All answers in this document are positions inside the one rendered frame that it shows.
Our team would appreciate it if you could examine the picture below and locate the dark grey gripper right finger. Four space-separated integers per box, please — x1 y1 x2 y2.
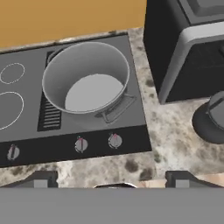
164 170 221 189

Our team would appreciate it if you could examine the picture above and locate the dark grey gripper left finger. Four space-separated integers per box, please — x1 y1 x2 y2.
2 170 59 189

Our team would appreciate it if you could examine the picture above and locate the silver hob knob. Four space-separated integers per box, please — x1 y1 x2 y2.
74 136 89 154
108 133 123 150
6 143 21 162

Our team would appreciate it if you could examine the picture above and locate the black glass hob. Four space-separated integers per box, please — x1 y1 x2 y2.
0 33 153 169

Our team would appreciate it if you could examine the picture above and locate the grey metal pot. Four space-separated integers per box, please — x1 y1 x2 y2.
41 41 137 124

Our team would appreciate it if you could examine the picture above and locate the black and silver coffee machine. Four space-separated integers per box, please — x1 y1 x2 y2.
143 0 224 105

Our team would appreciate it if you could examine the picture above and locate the silver cupboard handle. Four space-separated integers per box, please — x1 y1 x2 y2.
94 182 138 189

